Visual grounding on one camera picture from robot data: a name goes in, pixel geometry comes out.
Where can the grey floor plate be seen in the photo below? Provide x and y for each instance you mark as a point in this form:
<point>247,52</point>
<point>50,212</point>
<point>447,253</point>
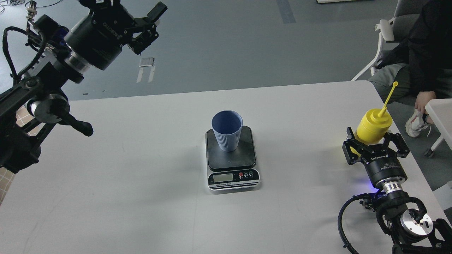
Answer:
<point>147,62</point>

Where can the blue ribbed plastic cup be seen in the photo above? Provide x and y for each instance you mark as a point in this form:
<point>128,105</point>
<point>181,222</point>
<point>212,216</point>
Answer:
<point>227,127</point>

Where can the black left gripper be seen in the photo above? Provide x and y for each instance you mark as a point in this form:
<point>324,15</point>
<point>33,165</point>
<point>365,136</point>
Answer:
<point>99,36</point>

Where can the yellow squeeze bottle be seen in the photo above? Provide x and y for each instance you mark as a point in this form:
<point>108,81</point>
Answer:
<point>375,123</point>

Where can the digital kitchen scale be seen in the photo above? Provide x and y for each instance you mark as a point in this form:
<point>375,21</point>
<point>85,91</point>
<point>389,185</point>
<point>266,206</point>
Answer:
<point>235,170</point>

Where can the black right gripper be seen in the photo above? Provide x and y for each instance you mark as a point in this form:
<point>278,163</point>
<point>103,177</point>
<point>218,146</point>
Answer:
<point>381,162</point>

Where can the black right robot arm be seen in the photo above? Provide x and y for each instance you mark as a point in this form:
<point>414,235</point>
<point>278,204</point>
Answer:
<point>402,217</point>

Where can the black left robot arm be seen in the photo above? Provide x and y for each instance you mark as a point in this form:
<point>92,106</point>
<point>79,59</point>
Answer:
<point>36,103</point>

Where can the white office chair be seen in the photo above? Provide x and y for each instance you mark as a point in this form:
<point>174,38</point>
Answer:
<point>393,31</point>

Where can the white side table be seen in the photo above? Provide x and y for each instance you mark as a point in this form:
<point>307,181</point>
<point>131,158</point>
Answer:
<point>440,111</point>

